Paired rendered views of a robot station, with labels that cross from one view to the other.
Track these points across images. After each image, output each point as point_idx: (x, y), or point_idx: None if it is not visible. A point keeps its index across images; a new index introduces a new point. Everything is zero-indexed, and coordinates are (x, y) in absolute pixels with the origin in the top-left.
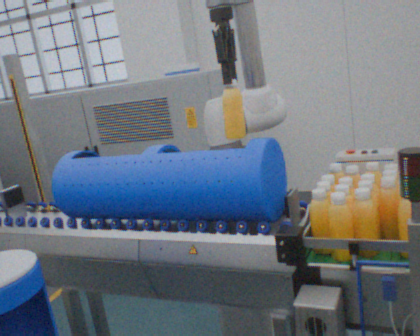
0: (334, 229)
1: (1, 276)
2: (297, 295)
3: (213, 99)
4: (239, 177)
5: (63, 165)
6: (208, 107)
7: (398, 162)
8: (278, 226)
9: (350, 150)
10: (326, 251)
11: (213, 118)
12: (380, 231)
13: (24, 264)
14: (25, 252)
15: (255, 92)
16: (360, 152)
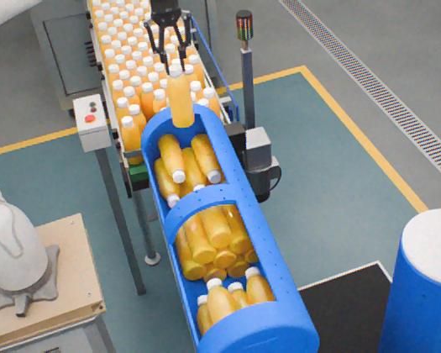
0: (219, 110)
1: None
2: (260, 144)
3: (7, 212)
4: (223, 128)
5: (293, 308)
6: (19, 224)
7: (249, 21)
8: None
9: (91, 116)
10: None
11: (33, 229)
12: None
13: (418, 223)
14: (408, 247)
15: None
16: (90, 113)
